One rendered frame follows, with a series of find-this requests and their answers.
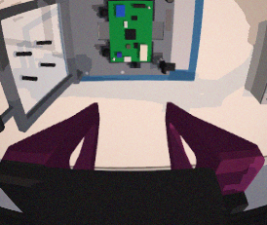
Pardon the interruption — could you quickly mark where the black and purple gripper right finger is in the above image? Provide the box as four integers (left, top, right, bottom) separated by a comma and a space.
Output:
165, 102, 265, 196

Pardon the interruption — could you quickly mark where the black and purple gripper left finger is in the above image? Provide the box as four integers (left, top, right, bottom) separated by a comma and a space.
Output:
1, 102, 99, 170

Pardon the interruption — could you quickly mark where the green circuit board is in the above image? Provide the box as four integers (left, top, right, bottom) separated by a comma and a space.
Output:
108, 1, 153, 62

